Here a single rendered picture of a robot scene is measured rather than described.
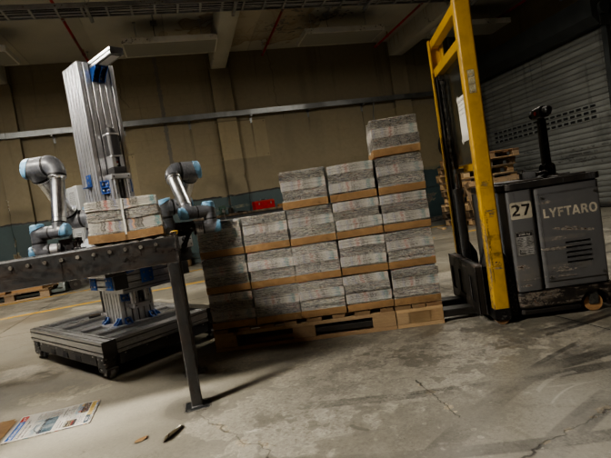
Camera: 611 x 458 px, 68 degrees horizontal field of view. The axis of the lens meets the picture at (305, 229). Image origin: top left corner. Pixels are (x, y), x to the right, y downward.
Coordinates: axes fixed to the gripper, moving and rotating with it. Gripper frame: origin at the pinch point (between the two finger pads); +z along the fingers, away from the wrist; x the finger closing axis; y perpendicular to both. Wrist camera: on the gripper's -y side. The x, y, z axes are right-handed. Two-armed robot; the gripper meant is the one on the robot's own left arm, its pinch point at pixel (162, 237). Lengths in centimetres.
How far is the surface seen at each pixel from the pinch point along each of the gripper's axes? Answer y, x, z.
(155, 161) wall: 191, -654, 18
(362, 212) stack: -5, 22, -119
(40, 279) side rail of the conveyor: -13, 66, 48
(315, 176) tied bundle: 21, 16, -95
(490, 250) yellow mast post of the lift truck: -40, 60, -176
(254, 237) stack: -9, -1, -54
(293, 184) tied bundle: 19, 11, -82
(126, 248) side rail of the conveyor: -6, 68, 12
